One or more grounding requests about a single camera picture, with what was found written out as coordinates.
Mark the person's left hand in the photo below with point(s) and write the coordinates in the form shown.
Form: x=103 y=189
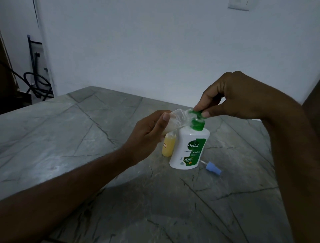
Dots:
x=142 y=142

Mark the person's right hand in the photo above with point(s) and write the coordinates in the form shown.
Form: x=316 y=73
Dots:
x=245 y=97

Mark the small clear bottle red label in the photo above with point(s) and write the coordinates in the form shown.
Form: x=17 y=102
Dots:
x=168 y=146

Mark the white green hand sanitizer bottle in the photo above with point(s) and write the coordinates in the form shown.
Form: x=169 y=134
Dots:
x=186 y=155

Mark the small clear bottle blue cap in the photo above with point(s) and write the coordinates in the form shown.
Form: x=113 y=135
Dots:
x=181 y=116

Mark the small blue spray cap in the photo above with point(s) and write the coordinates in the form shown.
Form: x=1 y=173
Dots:
x=213 y=168

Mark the person's left forearm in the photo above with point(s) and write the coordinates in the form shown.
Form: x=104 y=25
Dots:
x=60 y=197

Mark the person's right forearm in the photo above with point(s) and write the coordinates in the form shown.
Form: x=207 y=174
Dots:
x=297 y=165

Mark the dark brown wooden panel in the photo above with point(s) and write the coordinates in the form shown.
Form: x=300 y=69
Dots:
x=313 y=97

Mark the dark box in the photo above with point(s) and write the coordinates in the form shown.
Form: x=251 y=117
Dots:
x=25 y=97

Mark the brown wooden door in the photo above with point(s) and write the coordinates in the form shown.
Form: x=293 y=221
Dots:
x=6 y=85

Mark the white wall switch plate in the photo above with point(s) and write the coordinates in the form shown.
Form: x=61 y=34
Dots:
x=238 y=4

